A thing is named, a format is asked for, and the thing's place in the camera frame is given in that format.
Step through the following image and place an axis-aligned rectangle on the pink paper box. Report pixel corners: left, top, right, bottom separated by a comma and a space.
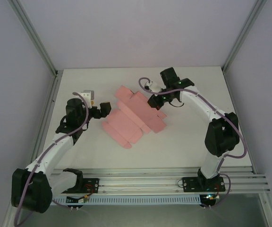
102, 85, 168, 150

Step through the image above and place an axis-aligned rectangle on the aluminium table side rail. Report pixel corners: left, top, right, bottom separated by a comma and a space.
31, 70, 62, 166
222, 70, 272, 227

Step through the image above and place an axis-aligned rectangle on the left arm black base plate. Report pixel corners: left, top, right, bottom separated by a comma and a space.
80, 177, 100, 193

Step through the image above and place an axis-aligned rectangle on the aluminium mounting rail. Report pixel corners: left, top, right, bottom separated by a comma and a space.
32, 166, 270, 194

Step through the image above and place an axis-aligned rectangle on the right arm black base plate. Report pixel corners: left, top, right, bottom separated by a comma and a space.
182, 176, 226, 192

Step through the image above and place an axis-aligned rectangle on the aluminium frame post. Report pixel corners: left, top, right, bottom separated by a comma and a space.
221, 0, 269, 73
8, 0, 59, 78

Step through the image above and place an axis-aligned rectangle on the slotted blue cable duct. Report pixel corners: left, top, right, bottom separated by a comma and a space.
53, 194, 202, 206

